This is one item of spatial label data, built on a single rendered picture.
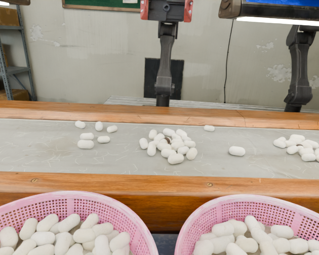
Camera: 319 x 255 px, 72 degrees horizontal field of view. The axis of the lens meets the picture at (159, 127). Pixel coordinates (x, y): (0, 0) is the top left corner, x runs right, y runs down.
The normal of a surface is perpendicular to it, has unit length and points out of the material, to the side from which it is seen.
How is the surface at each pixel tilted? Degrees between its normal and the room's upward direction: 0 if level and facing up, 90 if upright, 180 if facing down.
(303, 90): 60
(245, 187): 0
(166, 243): 0
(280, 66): 90
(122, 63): 90
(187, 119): 45
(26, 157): 0
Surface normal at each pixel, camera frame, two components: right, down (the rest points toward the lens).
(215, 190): 0.06, -0.92
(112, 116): 0.07, -0.36
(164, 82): -0.02, -0.11
